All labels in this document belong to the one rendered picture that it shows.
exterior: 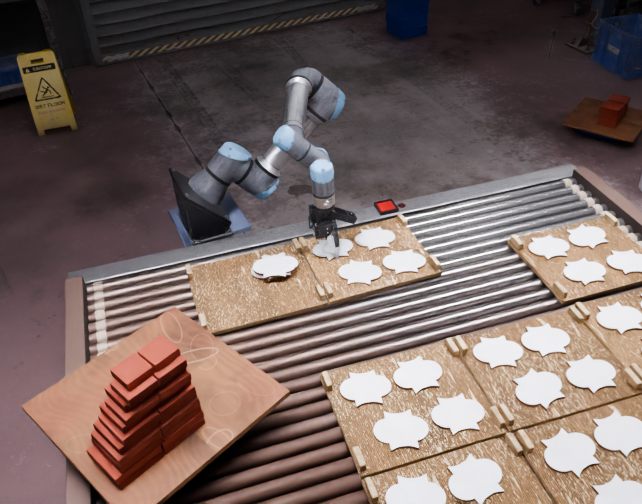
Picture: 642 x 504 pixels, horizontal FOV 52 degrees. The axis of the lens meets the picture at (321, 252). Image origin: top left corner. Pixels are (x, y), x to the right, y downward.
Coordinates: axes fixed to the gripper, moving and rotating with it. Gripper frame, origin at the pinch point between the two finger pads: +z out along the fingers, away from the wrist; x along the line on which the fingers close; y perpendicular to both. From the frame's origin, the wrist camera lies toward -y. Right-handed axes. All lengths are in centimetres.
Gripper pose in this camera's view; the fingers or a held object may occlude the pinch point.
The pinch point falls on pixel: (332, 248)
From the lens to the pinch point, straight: 234.3
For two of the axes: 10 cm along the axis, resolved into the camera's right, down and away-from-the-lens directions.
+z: 0.6, 7.8, 6.2
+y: -9.4, 2.5, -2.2
